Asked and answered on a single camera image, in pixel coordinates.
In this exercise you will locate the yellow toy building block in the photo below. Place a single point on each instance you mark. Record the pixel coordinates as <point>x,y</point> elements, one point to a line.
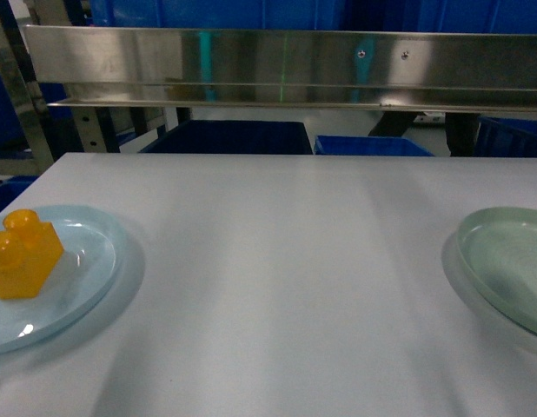
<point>29,250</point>

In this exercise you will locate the blue bin behind table right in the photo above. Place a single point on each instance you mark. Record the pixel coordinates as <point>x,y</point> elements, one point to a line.
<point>367,146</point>

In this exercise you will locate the dark blue bin behind table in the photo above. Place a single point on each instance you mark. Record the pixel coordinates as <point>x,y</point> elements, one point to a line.
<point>234,138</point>

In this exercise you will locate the light blue plate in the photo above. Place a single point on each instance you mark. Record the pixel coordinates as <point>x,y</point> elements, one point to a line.
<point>94,244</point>

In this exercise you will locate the large blue bin on shelf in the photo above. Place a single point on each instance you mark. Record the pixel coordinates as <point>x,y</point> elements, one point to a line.
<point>220,14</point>

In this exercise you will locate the light green plate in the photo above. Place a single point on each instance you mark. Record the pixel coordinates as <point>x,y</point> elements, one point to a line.
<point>497,248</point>

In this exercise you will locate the stainless steel shelf rail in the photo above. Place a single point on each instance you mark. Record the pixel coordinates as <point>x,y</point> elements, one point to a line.
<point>144,67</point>

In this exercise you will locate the stainless steel rack frame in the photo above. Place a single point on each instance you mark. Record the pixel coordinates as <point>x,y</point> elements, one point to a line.
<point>26,99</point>

